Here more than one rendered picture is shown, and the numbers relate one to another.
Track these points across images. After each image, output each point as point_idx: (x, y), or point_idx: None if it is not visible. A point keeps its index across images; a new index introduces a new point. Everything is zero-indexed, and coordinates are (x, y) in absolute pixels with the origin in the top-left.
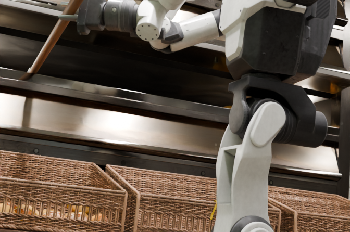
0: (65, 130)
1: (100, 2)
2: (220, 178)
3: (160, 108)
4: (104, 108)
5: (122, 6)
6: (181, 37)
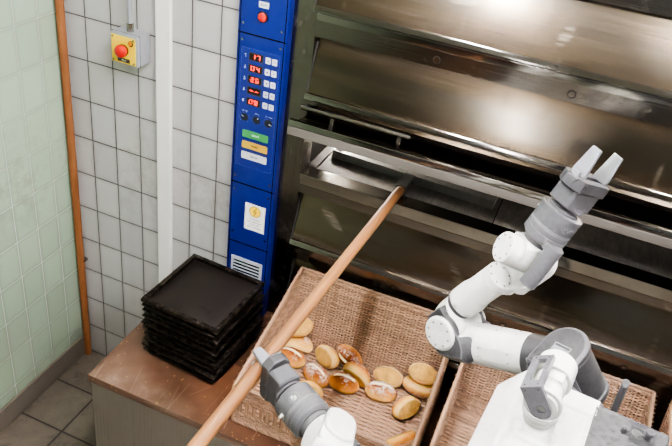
0: (427, 277)
1: (277, 388)
2: None
3: (569, 276)
4: (488, 254)
5: (289, 419)
6: (467, 362)
